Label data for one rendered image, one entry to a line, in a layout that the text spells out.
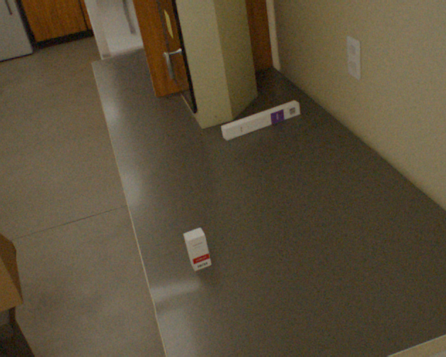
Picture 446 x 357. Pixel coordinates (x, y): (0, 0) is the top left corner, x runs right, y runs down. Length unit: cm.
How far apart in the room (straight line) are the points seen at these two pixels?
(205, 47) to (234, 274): 79
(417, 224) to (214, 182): 55
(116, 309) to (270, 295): 154
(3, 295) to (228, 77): 95
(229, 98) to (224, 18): 25
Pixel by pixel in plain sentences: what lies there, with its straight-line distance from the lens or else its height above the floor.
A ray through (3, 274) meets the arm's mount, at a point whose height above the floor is 103.
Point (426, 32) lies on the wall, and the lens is 129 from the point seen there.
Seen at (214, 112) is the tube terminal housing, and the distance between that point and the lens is 178.
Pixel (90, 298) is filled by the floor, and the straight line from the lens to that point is 270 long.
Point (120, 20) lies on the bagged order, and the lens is 305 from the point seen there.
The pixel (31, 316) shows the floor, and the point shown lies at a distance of 275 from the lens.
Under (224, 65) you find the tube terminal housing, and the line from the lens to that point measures 174.
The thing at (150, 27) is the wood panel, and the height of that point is 121.
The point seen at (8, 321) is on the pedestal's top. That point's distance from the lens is 128.
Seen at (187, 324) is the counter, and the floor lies 94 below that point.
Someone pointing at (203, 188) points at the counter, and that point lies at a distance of 148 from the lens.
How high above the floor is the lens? 174
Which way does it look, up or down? 32 degrees down
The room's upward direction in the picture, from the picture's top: 11 degrees counter-clockwise
